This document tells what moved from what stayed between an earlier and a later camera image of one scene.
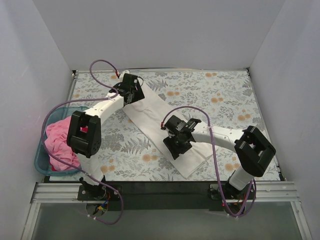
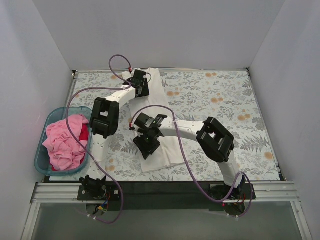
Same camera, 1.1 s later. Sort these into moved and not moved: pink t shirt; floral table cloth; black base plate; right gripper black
Moved: right gripper black
Not moved: black base plate; floral table cloth; pink t shirt
